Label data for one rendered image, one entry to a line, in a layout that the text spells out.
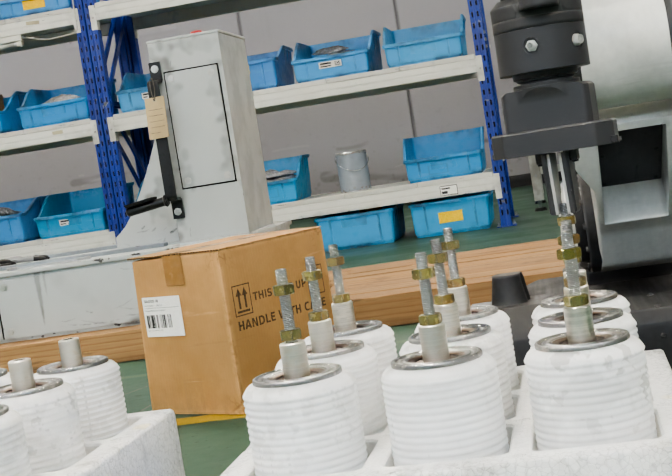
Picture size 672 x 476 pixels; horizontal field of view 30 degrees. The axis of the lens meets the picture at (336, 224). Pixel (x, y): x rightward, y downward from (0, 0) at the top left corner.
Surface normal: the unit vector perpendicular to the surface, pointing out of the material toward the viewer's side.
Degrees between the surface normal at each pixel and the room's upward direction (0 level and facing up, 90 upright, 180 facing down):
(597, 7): 53
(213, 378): 89
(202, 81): 90
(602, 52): 95
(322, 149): 90
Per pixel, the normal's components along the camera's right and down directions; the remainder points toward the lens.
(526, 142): -0.37, 0.11
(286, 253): 0.78, -0.09
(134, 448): 0.97, -0.14
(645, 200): -0.22, -0.44
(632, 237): 0.00, 0.76
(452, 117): -0.16, 0.07
